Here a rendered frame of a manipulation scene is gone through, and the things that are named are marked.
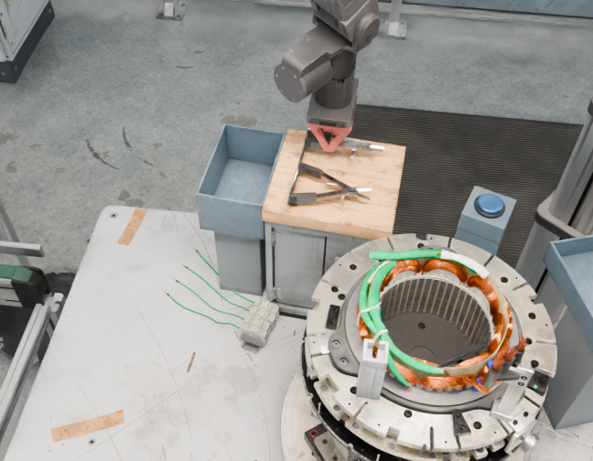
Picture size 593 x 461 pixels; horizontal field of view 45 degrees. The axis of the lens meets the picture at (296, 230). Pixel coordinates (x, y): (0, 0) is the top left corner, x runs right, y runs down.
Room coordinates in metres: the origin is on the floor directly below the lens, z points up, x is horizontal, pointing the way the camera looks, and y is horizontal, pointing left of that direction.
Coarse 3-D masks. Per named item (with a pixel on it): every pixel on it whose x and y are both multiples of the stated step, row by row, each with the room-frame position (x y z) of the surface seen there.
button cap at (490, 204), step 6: (480, 198) 0.77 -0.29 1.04; (486, 198) 0.77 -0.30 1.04; (492, 198) 0.77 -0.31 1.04; (498, 198) 0.77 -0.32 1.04; (480, 204) 0.76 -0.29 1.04; (486, 204) 0.76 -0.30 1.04; (492, 204) 0.76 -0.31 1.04; (498, 204) 0.76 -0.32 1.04; (480, 210) 0.75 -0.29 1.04; (486, 210) 0.75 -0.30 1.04; (492, 210) 0.75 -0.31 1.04; (498, 210) 0.75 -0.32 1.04
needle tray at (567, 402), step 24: (576, 240) 0.68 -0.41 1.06; (552, 264) 0.65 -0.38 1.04; (576, 264) 0.66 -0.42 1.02; (576, 288) 0.59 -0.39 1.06; (576, 312) 0.57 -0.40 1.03; (576, 336) 0.56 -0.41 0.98; (576, 360) 0.54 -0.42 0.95; (552, 384) 0.55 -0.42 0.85; (576, 384) 0.52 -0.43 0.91; (552, 408) 0.53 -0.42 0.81; (576, 408) 0.51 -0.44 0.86
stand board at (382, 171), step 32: (288, 160) 0.83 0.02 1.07; (320, 160) 0.83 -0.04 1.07; (384, 160) 0.83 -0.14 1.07; (288, 192) 0.76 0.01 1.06; (320, 192) 0.76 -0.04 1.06; (384, 192) 0.76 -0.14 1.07; (288, 224) 0.71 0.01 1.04; (320, 224) 0.70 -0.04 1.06; (352, 224) 0.69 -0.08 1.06; (384, 224) 0.70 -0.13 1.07
